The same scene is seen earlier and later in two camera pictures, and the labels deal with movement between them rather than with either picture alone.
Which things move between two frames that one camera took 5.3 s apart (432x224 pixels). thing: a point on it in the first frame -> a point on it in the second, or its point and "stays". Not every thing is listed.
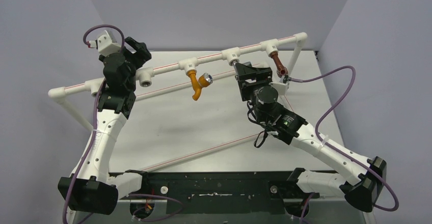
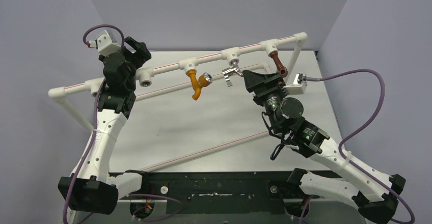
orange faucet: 202,81 stays
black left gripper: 142,54 stays
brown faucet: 282,71 stays
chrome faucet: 234,62 -> 227,71
